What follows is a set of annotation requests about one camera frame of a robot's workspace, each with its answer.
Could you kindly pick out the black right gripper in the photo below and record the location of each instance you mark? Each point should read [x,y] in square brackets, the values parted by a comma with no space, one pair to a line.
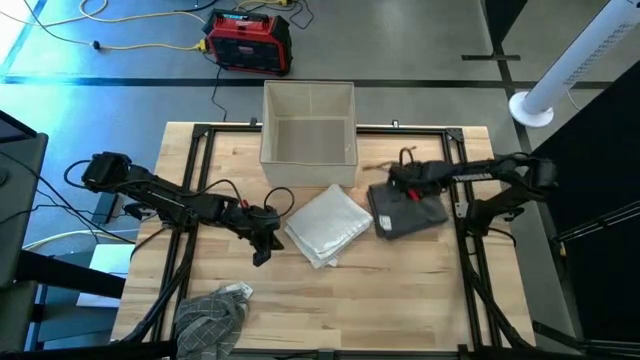
[420,177]

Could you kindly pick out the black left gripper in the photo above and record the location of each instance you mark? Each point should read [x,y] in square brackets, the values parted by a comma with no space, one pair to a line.
[252,222]

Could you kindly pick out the white towel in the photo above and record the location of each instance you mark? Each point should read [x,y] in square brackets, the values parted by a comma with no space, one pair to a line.
[327,225]

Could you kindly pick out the plain dark grey towel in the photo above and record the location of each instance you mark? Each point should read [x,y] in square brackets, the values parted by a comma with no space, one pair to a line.
[415,220]

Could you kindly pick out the grey checked towel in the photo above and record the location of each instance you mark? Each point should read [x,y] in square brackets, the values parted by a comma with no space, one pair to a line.
[210,325]

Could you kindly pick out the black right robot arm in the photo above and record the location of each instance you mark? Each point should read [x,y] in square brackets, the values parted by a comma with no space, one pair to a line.
[500,172]

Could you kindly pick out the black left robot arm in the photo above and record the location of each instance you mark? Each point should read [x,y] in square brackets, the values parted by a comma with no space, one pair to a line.
[165,197]

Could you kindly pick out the beige fabric storage box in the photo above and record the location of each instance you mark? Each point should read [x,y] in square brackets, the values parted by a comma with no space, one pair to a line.
[310,140]

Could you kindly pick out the black floor stand base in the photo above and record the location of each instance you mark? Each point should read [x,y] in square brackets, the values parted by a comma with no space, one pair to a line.
[492,57]

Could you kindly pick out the white tower fan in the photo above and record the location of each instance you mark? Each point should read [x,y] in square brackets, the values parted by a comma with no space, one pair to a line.
[531,112]

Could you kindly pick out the white floor box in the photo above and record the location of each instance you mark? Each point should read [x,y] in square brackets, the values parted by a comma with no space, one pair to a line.
[107,260]

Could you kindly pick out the red black power station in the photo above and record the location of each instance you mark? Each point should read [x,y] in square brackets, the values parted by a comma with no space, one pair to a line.
[250,45]

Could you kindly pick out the black side desk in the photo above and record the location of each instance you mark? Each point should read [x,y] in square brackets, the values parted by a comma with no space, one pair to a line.
[20,200]

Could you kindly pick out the black aluminium table frame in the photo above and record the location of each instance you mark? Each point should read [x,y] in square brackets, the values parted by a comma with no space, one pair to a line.
[457,134]

